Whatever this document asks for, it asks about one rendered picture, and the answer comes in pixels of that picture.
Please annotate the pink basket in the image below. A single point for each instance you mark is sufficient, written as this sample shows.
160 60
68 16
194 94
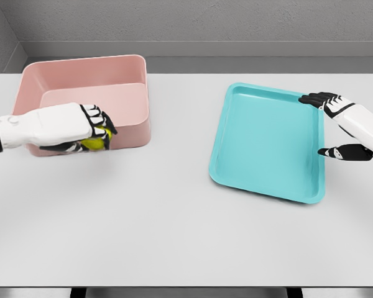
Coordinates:
112 93

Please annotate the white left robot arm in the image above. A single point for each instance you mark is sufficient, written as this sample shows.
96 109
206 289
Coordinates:
12 130

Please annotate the blue tray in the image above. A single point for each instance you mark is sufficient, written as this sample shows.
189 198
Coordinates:
267 142

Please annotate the yellow-green tennis ball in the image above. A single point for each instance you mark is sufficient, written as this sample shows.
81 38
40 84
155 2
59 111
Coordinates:
95 142

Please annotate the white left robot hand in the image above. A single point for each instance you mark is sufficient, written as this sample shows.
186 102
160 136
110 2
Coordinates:
62 124

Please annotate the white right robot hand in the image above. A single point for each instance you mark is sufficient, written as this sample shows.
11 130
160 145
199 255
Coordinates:
354 121

